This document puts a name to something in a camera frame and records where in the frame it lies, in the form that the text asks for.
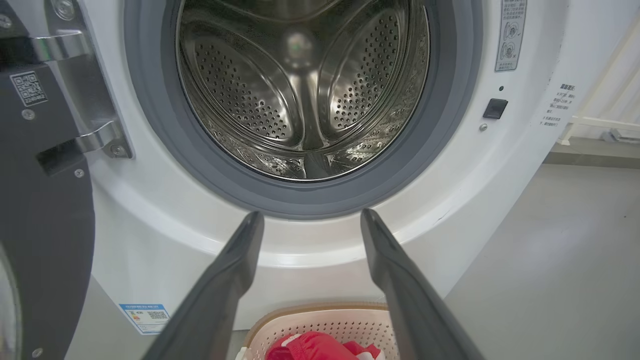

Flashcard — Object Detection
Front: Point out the white QR code sticker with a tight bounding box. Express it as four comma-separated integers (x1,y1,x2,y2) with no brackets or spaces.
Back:
10,71,49,107

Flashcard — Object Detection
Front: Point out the grey rubber door gasket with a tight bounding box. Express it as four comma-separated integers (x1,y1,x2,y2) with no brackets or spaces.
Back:
124,0,483,221

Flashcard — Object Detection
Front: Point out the steel washing machine drum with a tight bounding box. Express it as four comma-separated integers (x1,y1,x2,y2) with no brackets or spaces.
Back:
176,0,431,182

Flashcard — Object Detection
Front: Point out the black door latch socket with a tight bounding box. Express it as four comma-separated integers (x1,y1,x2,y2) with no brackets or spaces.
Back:
483,98,509,120

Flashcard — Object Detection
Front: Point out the red and white garment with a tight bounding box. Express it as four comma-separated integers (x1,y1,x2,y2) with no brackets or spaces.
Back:
265,331,386,360

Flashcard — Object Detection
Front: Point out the grey warning sticker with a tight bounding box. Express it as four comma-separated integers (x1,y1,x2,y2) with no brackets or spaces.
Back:
495,0,527,72

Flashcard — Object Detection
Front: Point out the black washing machine door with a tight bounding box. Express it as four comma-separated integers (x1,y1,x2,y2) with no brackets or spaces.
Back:
0,0,96,360

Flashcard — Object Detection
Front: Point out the silver metal door hinge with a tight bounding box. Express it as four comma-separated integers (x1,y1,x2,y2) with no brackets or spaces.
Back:
30,0,133,161

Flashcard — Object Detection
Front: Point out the blue energy label sticker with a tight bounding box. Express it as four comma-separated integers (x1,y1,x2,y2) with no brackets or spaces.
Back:
119,303,171,335

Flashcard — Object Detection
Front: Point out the cream perforated laundry basket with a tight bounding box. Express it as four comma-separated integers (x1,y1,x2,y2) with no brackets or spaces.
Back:
235,302,401,360

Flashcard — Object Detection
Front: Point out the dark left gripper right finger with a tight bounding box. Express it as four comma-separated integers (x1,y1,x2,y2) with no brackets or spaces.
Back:
360,208,486,360

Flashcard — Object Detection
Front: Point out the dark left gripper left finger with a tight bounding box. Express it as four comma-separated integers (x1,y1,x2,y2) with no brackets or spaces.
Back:
142,211,265,360

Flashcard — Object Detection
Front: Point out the white front-load washing machine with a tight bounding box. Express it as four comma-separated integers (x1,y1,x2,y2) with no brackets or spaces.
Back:
65,0,601,336

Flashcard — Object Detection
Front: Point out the white frame rack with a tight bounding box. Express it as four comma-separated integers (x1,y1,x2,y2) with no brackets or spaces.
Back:
556,20,640,147

